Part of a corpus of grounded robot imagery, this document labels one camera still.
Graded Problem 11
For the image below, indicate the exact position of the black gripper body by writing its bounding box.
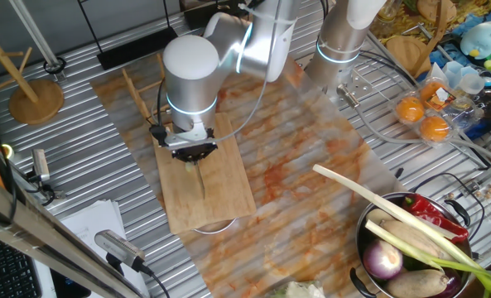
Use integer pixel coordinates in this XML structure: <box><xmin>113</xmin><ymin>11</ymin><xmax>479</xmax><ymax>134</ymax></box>
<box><xmin>170</xmin><ymin>142</ymin><xmax>219</xmax><ymax>164</ymax></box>

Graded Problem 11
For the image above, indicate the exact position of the steel cleaver knife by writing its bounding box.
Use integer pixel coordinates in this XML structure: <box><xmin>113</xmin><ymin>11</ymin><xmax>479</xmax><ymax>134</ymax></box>
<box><xmin>193</xmin><ymin>161</ymin><xmax>207</xmax><ymax>200</ymax></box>

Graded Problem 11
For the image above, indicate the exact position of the wooden cutting board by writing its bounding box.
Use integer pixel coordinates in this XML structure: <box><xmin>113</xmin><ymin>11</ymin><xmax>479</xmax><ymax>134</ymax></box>
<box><xmin>151</xmin><ymin>112</ymin><xmax>258</xmax><ymax>235</ymax></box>

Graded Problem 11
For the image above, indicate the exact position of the wooden peg knife rack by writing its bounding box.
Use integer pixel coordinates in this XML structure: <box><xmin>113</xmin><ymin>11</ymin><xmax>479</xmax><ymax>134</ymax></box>
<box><xmin>121</xmin><ymin>52</ymin><xmax>172</xmax><ymax>125</ymax></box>

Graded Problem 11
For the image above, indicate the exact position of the marble pattern table mat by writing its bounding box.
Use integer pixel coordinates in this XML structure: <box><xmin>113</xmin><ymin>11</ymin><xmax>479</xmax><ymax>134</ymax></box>
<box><xmin>89</xmin><ymin>24</ymin><xmax>399</xmax><ymax>298</ymax></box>

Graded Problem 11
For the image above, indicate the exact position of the white paper stack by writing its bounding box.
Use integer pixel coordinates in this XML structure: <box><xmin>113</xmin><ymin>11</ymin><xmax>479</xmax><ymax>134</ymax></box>
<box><xmin>33</xmin><ymin>199</ymin><xmax>151</xmax><ymax>298</ymax></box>

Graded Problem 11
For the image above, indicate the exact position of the long green scallion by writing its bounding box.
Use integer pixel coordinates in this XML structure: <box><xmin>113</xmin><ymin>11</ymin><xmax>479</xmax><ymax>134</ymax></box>
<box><xmin>312</xmin><ymin>164</ymin><xmax>491</xmax><ymax>298</ymax></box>
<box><xmin>363</xmin><ymin>219</ymin><xmax>491</xmax><ymax>291</ymax></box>

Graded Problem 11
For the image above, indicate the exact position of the pale green cabbage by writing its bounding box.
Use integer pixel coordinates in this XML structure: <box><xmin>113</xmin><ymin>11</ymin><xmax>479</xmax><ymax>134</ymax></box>
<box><xmin>269</xmin><ymin>280</ymin><xmax>327</xmax><ymax>298</ymax></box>

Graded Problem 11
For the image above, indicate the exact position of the wooden mug tree stand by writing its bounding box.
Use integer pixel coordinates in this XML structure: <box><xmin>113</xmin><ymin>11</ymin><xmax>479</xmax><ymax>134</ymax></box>
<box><xmin>384</xmin><ymin>0</ymin><xmax>451</xmax><ymax>79</ymax></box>
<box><xmin>0</xmin><ymin>0</ymin><xmax>65</xmax><ymax>126</ymax></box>

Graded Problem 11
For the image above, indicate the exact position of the black smartphone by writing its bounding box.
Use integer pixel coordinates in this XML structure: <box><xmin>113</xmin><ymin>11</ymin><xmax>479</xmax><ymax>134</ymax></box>
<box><xmin>49</xmin><ymin>268</ymin><xmax>93</xmax><ymax>298</ymax></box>

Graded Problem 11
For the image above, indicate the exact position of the pale potato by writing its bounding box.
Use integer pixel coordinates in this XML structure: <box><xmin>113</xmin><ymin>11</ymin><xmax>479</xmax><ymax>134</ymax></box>
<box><xmin>366</xmin><ymin>208</ymin><xmax>395</xmax><ymax>225</ymax></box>

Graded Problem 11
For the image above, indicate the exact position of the silver tripod pole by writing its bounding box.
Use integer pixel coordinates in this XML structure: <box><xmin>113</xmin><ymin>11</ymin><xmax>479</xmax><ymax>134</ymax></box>
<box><xmin>7</xmin><ymin>0</ymin><xmax>68</xmax><ymax>82</ymax></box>

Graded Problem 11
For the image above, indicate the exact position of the purple onion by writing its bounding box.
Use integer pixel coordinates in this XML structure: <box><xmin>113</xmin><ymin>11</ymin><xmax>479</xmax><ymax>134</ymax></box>
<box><xmin>362</xmin><ymin>238</ymin><xmax>404</xmax><ymax>281</ymax></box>

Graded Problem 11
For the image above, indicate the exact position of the black keyboard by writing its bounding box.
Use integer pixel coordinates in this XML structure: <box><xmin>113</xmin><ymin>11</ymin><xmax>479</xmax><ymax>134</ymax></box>
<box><xmin>0</xmin><ymin>230</ymin><xmax>43</xmax><ymax>298</ymax></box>

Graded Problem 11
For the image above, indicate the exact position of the orange fruit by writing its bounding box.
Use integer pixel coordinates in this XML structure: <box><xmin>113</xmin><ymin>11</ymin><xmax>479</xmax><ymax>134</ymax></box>
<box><xmin>395</xmin><ymin>95</ymin><xmax>426</xmax><ymax>124</ymax></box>
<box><xmin>418</xmin><ymin>115</ymin><xmax>451</xmax><ymax>143</ymax></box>
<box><xmin>419</xmin><ymin>81</ymin><xmax>449</xmax><ymax>109</ymax></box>

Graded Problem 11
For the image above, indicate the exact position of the brown sweet potato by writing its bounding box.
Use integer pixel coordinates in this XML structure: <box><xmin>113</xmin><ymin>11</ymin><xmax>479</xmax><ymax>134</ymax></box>
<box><xmin>380</xmin><ymin>219</ymin><xmax>451</xmax><ymax>261</ymax></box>
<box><xmin>385</xmin><ymin>267</ymin><xmax>449</xmax><ymax>298</ymax></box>

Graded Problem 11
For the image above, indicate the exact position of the red pepper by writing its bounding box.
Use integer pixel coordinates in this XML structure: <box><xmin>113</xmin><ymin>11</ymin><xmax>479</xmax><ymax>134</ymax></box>
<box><xmin>402</xmin><ymin>193</ymin><xmax>470</xmax><ymax>244</ymax></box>

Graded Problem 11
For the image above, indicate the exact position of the clear glass jar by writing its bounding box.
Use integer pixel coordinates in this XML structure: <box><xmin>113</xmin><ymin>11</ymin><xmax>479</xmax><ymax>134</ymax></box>
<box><xmin>376</xmin><ymin>0</ymin><xmax>399</xmax><ymax>22</ymax></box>

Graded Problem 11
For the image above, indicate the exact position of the clear plastic fruit container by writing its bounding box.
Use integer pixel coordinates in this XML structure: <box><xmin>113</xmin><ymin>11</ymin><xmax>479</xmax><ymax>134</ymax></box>
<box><xmin>392</xmin><ymin>76</ymin><xmax>484</xmax><ymax>147</ymax></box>

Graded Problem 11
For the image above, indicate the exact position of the white plastic cup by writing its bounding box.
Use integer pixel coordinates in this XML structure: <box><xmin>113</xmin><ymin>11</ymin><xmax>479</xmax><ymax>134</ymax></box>
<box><xmin>442</xmin><ymin>60</ymin><xmax>465</xmax><ymax>89</ymax></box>
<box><xmin>459</xmin><ymin>73</ymin><xmax>487</xmax><ymax>96</ymax></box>

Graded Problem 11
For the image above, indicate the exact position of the purple eggplant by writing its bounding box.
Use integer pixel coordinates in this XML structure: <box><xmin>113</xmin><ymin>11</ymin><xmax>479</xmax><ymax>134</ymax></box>
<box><xmin>425</xmin><ymin>267</ymin><xmax>464</xmax><ymax>298</ymax></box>

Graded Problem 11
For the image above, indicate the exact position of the light blue plush toy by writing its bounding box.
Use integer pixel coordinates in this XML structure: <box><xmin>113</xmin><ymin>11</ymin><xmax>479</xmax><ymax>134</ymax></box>
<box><xmin>459</xmin><ymin>22</ymin><xmax>491</xmax><ymax>60</ymax></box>

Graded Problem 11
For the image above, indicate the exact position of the yellow dried pasta bag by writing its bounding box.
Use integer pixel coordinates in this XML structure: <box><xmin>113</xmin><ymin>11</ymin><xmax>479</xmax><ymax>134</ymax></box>
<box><xmin>389</xmin><ymin>0</ymin><xmax>491</xmax><ymax>36</ymax></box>

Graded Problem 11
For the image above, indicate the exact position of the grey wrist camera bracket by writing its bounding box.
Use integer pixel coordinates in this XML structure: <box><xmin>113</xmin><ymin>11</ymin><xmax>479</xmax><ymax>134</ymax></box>
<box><xmin>163</xmin><ymin>125</ymin><xmax>218</xmax><ymax>151</ymax></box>

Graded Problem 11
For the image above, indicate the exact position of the black gripper cable with clip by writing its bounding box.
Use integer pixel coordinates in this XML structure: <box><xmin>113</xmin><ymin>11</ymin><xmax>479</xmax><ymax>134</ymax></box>
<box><xmin>148</xmin><ymin>80</ymin><xmax>170</xmax><ymax>147</ymax></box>

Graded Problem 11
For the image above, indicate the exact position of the silver depth camera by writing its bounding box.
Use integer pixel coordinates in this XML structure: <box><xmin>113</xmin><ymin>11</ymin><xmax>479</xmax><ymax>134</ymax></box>
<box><xmin>94</xmin><ymin>228</ymin><xmax>147</xmax><ymax>271</ymax></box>
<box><xmin>31</xmin><ymin>147</ymin><xmax>51</xmax><ymax>183</ymax></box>

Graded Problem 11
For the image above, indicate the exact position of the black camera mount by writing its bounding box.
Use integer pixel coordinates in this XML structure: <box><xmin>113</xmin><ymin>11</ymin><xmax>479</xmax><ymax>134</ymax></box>
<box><xmin>21</xmin><ymin>167</ymin><xmax>67</xmax><ymax>204</ymax></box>

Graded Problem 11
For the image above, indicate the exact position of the grey hose with metal connector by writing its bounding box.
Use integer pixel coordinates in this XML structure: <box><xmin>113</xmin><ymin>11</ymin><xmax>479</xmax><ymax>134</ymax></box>
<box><xmin>336</xmin><ymin>84</ymin><xmax>491</xmax><ymax>166</ymax></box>

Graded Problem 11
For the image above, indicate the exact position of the aluminium frame beam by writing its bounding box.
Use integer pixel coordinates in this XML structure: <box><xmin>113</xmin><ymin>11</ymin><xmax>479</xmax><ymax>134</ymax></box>
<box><xmin>0</xmin><ymin>169</ymin><xmax>147</xmax><ymax>298</ymax></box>

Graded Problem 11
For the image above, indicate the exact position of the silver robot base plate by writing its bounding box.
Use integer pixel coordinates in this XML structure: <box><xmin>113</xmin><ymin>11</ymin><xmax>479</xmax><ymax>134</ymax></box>
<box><xmin>331</xmin><ymin>68</ymin><xmax>374</xmax><ymax>104</ymax></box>

